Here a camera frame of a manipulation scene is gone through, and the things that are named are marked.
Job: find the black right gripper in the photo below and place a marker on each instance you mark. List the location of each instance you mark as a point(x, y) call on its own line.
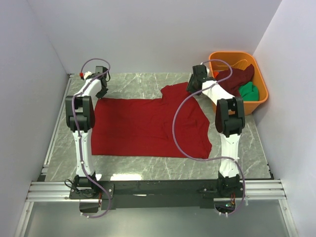
point(188, 87)

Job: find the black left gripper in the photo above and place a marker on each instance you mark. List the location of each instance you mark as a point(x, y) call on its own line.
point(98, 95)

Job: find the bright red t shirt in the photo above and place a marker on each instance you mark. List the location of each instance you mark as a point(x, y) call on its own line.
point(151, 127)

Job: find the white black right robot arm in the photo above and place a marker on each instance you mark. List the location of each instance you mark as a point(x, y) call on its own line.
point(229, 123)

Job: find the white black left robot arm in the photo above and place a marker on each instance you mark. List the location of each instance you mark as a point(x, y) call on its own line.
point(80, 119)

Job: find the orange red garment in basket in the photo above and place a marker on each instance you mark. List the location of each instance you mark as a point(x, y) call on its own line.
point(215, 73)

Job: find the orange plastic laundry basket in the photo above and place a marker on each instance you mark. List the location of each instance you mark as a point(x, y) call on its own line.
point(222, 60)

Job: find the dark maroon t shirt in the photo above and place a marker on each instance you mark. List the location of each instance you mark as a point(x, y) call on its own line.
point(237, 79)

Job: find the green t shirt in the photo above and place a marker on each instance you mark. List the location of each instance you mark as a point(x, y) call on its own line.
point(249, 92)

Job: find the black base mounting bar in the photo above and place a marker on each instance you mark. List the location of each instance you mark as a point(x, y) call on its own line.
point(165, 193)

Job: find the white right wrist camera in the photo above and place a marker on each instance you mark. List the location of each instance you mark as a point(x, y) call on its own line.
point(206, 66)

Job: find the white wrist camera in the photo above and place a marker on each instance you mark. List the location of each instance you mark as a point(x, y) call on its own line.
point(86, 75)
point(206, 66)

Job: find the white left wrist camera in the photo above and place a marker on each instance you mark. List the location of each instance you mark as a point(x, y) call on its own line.
point(86, 75)

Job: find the aluminium frame rail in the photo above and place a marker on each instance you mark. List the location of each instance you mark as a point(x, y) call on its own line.
point(58, 192)

